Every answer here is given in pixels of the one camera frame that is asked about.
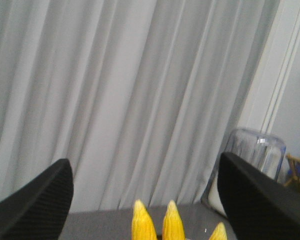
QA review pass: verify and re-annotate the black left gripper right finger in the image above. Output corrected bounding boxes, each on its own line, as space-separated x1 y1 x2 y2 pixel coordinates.
219 152 300 240

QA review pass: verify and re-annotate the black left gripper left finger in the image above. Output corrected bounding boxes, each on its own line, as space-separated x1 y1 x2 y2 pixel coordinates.
0 158 73 240

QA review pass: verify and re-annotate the yellow corn cob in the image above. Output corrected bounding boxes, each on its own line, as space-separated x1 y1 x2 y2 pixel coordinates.
209 222 228 240
131 199 157 240
162 200 186 240

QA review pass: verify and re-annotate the wooden chair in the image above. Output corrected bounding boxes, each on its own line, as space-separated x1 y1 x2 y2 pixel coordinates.
284 153 300 193

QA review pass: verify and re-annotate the grey curtain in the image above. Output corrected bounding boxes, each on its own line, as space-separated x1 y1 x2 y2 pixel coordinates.
0 0 279 212

